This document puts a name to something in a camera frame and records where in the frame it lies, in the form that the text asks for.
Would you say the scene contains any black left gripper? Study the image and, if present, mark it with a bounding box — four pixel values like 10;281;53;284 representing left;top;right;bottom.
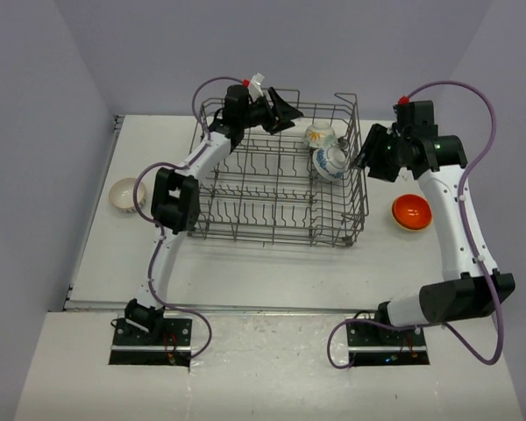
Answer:
240;89;302;136

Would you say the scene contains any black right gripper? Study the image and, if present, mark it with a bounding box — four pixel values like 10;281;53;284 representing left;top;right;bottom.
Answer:
352;124;411;182

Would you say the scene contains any white floral bowl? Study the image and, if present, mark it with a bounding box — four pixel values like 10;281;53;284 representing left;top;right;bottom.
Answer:
302;120;338;149

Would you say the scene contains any white blue flower bowl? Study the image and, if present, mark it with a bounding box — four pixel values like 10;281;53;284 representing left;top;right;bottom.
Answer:
312;146;347;182

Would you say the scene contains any orange bowl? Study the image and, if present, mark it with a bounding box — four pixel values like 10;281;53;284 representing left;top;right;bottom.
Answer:
391;194;433;231

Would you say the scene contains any grey wire dish rack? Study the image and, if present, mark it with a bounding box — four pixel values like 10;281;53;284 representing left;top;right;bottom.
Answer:
189;89;369;247

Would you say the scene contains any white blue striped bowl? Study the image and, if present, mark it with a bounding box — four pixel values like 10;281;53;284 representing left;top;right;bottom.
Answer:
108;177;147;213

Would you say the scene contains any yellow checkered bowl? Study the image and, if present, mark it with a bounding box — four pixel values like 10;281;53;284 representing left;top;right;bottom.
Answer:
392;206;432;231

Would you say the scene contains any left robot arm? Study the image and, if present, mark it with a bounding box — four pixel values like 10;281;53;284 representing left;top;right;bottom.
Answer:
124;84;303;345

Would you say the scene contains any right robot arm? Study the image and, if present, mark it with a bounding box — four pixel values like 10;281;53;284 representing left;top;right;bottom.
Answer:
350;98;515;345

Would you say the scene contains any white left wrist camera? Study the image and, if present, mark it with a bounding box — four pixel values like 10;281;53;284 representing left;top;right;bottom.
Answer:
247;73;265;101

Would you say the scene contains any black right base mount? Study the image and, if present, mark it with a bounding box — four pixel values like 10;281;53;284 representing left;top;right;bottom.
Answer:
346;323;430;367

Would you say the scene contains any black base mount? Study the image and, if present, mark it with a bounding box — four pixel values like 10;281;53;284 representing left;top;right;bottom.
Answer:
346;323;430;367
109;318;192;368

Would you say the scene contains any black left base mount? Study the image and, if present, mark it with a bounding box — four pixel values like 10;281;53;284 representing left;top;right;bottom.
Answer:
109;318;192;368

